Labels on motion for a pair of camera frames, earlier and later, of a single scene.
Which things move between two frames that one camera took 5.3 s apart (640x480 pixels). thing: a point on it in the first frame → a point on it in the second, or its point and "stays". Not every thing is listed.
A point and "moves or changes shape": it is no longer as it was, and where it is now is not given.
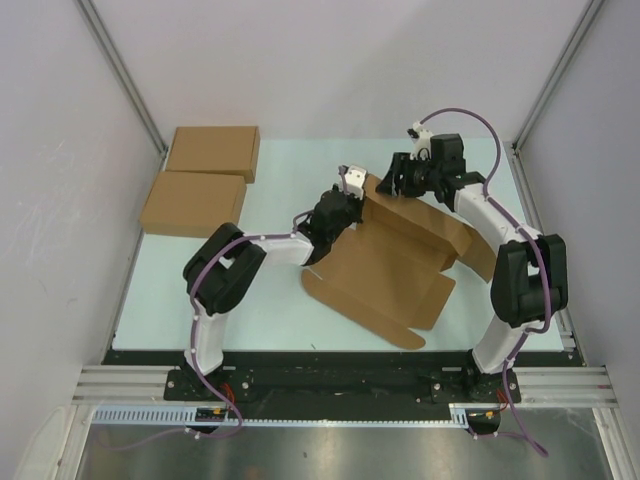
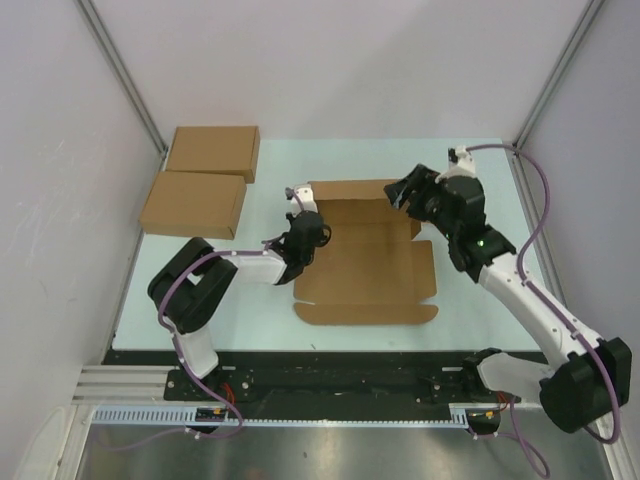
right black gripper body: [422, 178] → [430, 207]
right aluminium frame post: [554, 80] stays
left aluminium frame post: [125, 75] stays
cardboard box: [391, 275] moves or changes shape
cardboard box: [215, 149] stays
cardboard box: [193, 205] stays
